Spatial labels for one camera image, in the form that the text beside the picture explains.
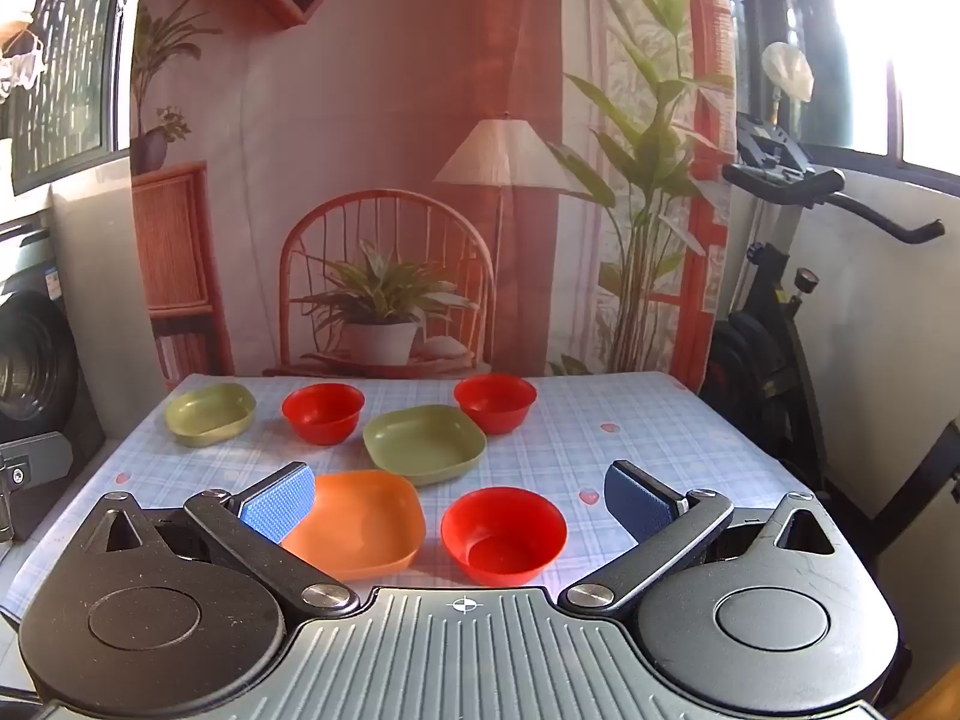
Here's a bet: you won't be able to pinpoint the washing machine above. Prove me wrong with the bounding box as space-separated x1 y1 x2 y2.
0 210 106 458

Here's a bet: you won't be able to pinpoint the small olive green plate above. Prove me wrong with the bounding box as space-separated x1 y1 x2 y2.
165 382 257 449

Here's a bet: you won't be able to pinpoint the barred window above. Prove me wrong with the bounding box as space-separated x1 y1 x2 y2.
0 0 140 196

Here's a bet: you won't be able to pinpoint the blue plaid tablecloth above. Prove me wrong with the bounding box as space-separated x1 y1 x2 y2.
0 371 833 616

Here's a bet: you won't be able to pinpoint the red plastic bowl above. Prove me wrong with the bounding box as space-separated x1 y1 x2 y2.
282 382 366 445
440 487 568 587
454 373 539 436

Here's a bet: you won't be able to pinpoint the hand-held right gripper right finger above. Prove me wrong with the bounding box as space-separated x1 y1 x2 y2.
559 459 842 620

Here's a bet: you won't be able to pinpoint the printed backdrop cloth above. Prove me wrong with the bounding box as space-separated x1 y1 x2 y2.
129 0 740 395

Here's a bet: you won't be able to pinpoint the large green square plate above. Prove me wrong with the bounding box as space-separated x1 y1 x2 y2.
363 404 488 487

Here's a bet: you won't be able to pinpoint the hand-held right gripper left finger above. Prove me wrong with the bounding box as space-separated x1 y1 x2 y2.
77 461 361 620

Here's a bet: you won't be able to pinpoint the orange square plate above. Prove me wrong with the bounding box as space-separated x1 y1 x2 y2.
281 469 427 582

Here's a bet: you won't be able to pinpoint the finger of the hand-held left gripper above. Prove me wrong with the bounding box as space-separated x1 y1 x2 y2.
0 431 74 545

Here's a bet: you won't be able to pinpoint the hanging white clothes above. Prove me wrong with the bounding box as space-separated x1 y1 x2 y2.
0 11 50 102

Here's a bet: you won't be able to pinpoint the bright window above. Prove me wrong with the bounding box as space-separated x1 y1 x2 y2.
739 0 960 200

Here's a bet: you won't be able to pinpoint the white plastic bag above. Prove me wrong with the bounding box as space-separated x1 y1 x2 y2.
761 41 815 106

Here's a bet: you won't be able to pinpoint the black exercise bike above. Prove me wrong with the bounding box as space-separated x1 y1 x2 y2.
697 111 960 541

